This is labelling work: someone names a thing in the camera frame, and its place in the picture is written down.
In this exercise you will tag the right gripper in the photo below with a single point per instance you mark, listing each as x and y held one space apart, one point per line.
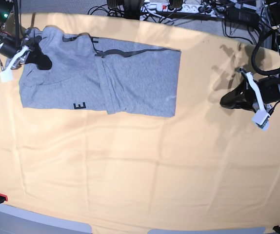
29 52

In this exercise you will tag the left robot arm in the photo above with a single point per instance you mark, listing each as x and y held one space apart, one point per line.
268 78

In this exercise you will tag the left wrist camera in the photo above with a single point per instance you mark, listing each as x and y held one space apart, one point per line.
261 119

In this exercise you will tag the white power strip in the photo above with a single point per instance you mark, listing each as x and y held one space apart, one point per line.
161 9

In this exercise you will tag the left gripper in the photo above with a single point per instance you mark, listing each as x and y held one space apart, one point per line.
246 95

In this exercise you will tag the grey t-shirt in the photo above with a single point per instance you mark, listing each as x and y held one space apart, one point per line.
101 74

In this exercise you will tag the yellow table cloth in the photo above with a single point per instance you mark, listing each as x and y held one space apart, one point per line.
207 168

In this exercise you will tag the black power adapter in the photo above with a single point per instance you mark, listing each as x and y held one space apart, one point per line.
242 16

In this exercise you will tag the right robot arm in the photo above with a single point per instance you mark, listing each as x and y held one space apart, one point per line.
10 26

